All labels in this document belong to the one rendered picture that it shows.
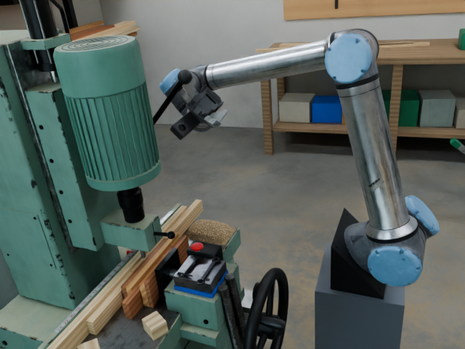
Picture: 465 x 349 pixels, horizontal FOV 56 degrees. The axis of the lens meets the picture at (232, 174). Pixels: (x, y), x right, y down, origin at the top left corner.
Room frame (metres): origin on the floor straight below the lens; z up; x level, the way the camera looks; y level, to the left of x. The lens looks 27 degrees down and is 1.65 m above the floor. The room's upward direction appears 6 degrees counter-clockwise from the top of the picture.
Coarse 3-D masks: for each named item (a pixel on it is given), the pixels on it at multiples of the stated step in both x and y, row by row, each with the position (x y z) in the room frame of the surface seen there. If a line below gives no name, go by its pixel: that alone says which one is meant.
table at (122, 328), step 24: (192, 240) 1.07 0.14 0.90; (240, 240) 1.11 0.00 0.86; (120, 312) 0.81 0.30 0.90; (144, 312) 0.80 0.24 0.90; (168, 312) 0.79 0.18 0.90; (96, 336) 0.74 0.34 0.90; (120, 336) 0.73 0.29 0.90; (144, 336) 0.73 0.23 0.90; (168, 336) 0.73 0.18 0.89; (192, 336) 0.75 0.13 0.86; (216, 336) 0.73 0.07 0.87
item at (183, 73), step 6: (180, 72) 1.02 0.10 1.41; (186, 72) 1.02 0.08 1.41; (180, 78) 1.01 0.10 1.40; (186, 78) 1.01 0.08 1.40; (180, 84) 1.03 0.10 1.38; (174, 90) 1.03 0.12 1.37; (168, 96) 1.04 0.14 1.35; (168, 102) 1.05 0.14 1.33; (162, 108) 1.05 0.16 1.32; (156, 114) 1.06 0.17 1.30; (156, 120) 1.07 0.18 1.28
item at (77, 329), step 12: (180, 216) 1.15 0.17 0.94; (168, 228) 1.09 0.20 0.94; (132, 264) 0.93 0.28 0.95; (120, 276) 0.88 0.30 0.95; (108, 288) 0.84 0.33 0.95; (96, 300) 0.80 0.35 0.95; (84, 312) 0.77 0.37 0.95; (72, 324) 0.73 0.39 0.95; (84, 324) 0.75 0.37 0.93; (60, 336) 0.70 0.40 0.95; (72, 336) 0.71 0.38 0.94; (84, 336) 0.74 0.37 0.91; (48, 348) 0.67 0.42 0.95; (60, 348) 0.68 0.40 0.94; (72, 348) 0.70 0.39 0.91
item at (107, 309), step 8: (200, 200) 1.24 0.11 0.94; (192, 208) 1.19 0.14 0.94; (200, 208) 1.22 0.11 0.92; (184, 216) 1.15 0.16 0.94; (192, 216) 1.18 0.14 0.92; (176, 224) 1.11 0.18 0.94; (184, 224) 1.13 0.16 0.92; (176, 232) 1.09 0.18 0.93; (160, 240) 1.03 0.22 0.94; (120, 288) 0.85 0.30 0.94; (112, 296) 0.82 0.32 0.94; (120, 296) 0.83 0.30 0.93; (104, 304) 0.80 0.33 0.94; (112, 304) 0.81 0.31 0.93; (120, 304) 0.83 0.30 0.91; (96, 312) 0.77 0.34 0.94; (104, 312) 0.78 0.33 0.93; (112, 312) 0.80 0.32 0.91; (88, 320) 0.75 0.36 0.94; (96, 320) 0.75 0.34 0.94; (104, 320) 0.77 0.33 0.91; (88, 328) 0.75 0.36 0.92; (96, 328) 0.75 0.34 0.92
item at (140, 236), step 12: (108, 216) 0.98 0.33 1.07; (120, 216) 0.97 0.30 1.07; (156, 216) 0.96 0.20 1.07; (108, 228) 0.95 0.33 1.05; (120, 228) 0.93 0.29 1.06; (132, 228) 0.91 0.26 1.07; (144, 228) 0.91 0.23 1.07; (156, 228) 0.94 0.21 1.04; (108, 240) 0.95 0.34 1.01; (120, 240) 0.93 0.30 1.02; (132, 240) 0.92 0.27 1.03; (144, 240) 0.90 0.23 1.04; (156, 240) 0.93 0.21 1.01
